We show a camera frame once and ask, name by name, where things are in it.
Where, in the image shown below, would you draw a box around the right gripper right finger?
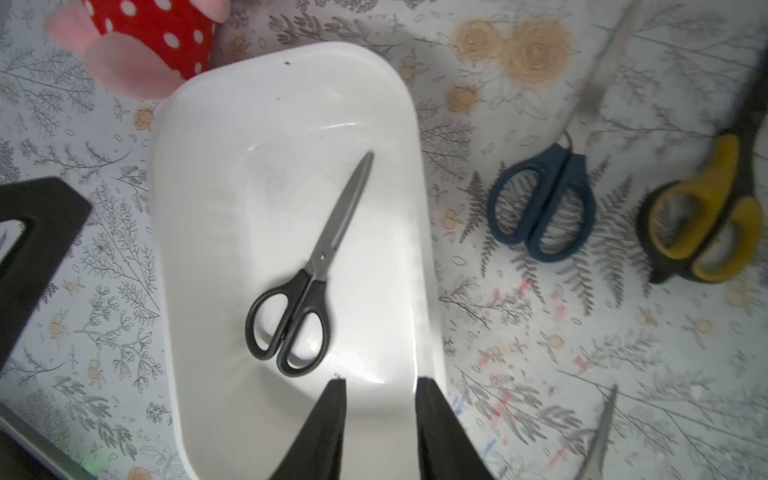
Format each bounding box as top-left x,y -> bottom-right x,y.
415,377 -> 493,480

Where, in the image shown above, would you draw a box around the pink plush pig toy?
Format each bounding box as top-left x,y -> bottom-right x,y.
44,0 -> 232,100

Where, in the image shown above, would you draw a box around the silver blade black scissors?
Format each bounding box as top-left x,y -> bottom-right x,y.
575,385 -> 618,480

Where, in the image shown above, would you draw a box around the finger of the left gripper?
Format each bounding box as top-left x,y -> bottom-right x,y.
1,177 -> 92,362

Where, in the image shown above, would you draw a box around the white plastic storage box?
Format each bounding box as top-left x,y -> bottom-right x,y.
149,42 -> 445,479

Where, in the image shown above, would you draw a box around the yellow black handled scissors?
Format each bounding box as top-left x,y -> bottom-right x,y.
636,52 -> 767,285

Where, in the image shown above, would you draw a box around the navy handled scissors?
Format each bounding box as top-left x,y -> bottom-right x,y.
486,1 -> 642,263

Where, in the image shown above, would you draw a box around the small black handled scissors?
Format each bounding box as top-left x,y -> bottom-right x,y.
245,151 -> 375,378

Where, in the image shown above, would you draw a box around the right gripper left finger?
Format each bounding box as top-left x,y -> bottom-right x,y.
271,379 -> 347,480

